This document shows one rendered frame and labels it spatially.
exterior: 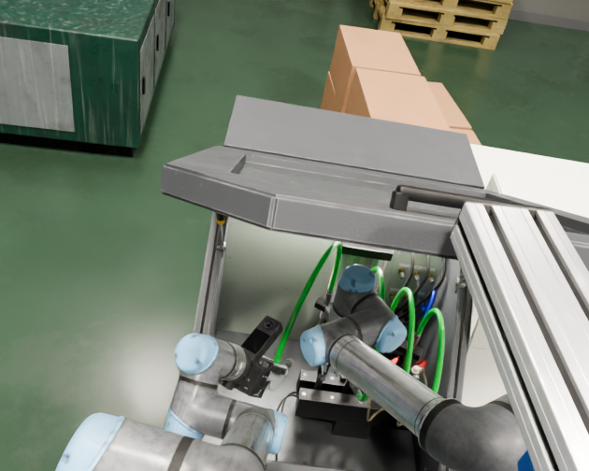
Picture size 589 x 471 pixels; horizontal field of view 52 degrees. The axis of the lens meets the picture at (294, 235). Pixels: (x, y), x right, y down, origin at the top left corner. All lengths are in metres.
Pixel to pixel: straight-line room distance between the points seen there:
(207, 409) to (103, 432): 0.40
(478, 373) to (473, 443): 0.75
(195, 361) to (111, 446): 0.39
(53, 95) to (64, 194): 0.61
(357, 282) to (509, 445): 0.49
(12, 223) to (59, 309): 0.72
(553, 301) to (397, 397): 0.57
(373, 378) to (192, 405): 0.33
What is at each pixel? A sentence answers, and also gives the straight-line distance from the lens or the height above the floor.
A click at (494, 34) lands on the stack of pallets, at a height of 0.17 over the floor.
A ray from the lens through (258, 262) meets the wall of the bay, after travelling 1.75.
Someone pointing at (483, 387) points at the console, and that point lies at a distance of 1.73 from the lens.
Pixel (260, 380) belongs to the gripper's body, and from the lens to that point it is 1.31.
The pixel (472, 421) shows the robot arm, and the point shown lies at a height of 1.60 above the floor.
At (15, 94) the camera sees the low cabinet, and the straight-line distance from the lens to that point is 4.09.
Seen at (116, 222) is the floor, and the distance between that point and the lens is 3.64.
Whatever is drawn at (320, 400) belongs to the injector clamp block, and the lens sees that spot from 1.68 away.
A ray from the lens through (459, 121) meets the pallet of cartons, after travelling 4.29.
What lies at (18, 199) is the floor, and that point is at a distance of 3.87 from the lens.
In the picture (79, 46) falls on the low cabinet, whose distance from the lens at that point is 3.83.
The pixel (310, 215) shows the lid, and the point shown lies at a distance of 0.63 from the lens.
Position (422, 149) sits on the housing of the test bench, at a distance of 1.74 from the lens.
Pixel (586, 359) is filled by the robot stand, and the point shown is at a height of 2.03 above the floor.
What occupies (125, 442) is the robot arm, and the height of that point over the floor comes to 1.67.
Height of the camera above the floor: 2.34
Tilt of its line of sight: 40 degrees down
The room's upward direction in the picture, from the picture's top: 12 degrees clockwise
